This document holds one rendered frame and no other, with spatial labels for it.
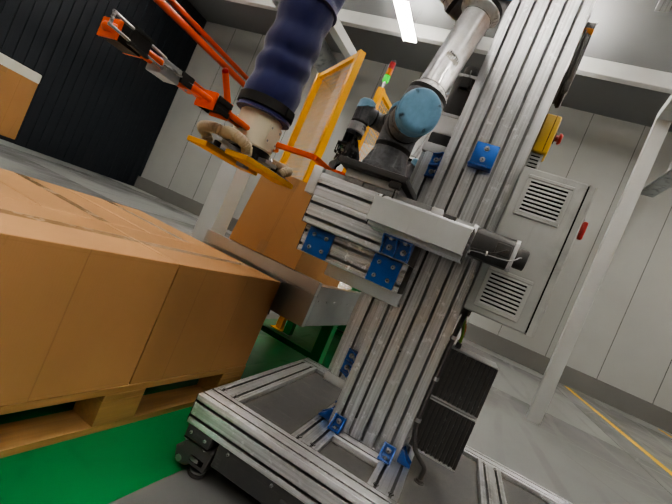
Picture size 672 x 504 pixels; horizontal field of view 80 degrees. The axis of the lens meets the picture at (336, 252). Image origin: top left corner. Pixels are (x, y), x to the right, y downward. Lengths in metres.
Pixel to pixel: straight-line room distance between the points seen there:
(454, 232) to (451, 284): 0.33
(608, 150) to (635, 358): 4.76
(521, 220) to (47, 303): 1.26
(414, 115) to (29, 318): 1.04
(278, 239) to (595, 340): 9.59
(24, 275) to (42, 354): 0.22
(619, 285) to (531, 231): 9.73
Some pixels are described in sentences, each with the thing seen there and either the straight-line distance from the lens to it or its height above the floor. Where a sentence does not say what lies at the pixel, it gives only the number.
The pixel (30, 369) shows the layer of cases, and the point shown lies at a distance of 1.21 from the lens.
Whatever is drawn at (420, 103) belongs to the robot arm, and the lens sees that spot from 1.14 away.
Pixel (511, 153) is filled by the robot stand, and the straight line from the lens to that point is 1.41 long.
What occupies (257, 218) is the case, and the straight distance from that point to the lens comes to 1.96.
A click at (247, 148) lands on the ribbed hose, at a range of 1.47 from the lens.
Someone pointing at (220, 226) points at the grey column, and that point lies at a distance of 3.09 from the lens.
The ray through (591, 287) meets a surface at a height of 1.39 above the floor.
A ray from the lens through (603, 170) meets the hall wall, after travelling 11.41.
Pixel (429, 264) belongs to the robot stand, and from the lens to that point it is 1.33.
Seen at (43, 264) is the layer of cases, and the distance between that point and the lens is 1.08.
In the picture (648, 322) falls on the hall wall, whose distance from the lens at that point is 11.16.
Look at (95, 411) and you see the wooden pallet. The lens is 1.42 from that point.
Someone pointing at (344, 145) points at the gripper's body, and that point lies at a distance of 1.74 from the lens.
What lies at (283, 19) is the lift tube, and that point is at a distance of 1.72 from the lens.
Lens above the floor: 0.77
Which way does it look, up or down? level
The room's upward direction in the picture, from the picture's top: 23 degrees clockwise
